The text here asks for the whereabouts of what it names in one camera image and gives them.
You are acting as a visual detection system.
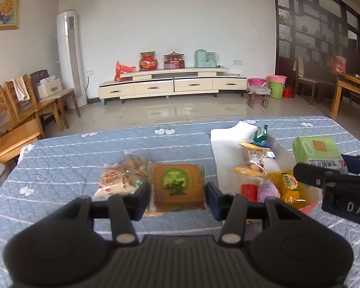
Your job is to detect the brown cake packet green label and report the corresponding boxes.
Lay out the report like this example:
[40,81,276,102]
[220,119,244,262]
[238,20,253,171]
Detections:
[152,162,207,215]

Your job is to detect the purple snack packet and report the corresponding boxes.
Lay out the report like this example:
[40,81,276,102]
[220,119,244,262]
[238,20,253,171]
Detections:
[257,180,280,204]

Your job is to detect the red plastic bag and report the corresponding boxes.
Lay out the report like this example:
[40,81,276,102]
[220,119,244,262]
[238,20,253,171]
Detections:
[114,60,137,81]

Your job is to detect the cream TV cabinet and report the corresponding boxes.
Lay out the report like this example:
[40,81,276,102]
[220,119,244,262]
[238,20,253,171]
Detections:
[98,67,248,105]

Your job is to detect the rice cracker packet red label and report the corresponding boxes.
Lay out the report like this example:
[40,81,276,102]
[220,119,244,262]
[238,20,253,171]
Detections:
[240,175,264,203]

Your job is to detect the small wooden stool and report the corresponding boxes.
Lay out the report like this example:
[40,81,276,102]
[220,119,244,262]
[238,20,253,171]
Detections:
[247,86,272,109]

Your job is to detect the green plastic bucket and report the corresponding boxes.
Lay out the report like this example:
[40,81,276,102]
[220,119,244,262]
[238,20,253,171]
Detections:
[269,81,286,99]

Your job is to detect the dark wooden chair with cloth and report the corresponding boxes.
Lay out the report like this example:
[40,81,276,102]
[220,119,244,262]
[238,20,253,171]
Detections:
[293,56,334,106]

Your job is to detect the mint green kitchen appliance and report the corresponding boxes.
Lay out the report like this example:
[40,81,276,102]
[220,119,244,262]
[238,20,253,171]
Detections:
[194,49,208,68]

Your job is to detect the wooden dining table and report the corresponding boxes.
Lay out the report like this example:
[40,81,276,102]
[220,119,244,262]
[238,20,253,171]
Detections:
[331,70,360,121]

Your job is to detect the white cardboard box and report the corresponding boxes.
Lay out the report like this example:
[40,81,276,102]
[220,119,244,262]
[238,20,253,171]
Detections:
[210,121,323,215]

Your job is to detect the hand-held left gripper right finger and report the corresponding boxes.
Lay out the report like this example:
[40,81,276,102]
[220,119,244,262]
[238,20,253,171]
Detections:
[204,181,300,246]

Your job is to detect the yellow snack packet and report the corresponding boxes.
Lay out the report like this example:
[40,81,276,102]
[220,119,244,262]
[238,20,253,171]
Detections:
[271,170,314,209]

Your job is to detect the dark wooden chair cream seat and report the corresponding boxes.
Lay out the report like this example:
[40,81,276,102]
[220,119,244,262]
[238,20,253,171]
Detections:
[29,70,81,120]

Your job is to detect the red round jar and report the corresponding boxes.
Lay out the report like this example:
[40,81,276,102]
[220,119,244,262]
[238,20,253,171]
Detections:
[139,51,159,72]

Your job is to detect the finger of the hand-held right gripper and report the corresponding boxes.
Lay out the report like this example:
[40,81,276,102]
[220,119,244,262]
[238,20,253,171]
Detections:
[293,162,349,191]
[341,154,360,175]

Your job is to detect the red gift bag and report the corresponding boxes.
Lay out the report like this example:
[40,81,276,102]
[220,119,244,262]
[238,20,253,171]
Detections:
[333,55,347,73]

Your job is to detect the white towel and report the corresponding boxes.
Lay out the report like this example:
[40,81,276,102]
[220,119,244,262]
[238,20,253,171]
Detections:
[12,77,31,102]

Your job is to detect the light green snack packet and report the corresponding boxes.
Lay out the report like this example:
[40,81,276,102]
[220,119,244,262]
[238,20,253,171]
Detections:
[292,136,348,174]

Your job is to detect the mint green blender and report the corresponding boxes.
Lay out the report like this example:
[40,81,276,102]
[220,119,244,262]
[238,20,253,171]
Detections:
[206,52,220,67]

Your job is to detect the white gift bag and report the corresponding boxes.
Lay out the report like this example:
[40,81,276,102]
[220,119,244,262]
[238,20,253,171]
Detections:
[36,77,63,99]

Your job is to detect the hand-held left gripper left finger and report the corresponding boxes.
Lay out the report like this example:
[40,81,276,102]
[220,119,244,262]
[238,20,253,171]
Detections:
[58,182,152,246]

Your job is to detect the clear brown cracker packet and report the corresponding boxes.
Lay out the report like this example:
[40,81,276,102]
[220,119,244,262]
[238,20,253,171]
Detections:
[122,150,155,186]

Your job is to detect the white standing air conditioner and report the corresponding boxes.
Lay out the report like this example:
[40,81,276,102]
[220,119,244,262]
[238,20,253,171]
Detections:
[56,10,87,110]

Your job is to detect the dark wooden display cabinet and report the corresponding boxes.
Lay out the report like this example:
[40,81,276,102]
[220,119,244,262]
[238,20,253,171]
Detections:
[272,0,360,96]

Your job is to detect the small dark green packet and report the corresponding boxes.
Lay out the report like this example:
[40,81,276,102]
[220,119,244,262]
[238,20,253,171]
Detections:
[253,125,269,143]

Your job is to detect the clear orange-edged pastry packet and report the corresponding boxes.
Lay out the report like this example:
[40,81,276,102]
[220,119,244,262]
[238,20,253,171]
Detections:
[234,141,276,177]

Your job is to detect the red pavilion gift box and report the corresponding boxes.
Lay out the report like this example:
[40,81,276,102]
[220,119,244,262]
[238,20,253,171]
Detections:
[163,51,186,70]

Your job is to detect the beige round-print snack packet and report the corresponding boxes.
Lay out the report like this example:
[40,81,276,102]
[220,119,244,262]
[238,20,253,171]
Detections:
[92,163,138,201]

